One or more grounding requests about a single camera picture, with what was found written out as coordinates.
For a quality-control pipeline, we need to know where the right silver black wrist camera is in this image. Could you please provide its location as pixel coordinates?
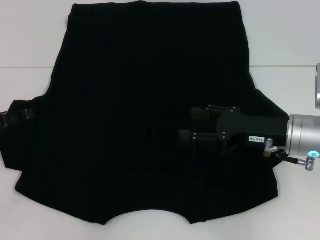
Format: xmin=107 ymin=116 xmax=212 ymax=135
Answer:
xmin=315 ymin=62 xmax=320 ymax=111

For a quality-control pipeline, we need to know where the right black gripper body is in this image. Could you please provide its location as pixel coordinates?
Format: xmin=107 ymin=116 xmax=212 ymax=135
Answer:
xmin=216 ymin=106 xmax=291 ymax=158

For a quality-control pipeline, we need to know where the black shirt with white print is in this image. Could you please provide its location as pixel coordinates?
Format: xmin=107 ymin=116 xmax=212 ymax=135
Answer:
xmin=0 ymin=0 xmax=292 ymax=226

